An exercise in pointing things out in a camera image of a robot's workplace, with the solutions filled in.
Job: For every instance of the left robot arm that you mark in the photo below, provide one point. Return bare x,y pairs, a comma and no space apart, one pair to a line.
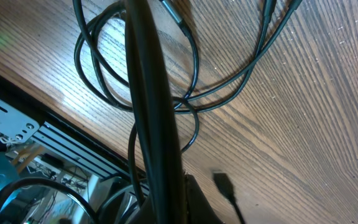
25,121

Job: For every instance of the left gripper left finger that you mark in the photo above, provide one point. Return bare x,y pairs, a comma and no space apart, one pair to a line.
148,213

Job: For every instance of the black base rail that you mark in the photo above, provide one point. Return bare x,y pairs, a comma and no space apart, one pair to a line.
23,117

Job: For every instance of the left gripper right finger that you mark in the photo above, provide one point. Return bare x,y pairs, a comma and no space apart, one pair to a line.
199,209

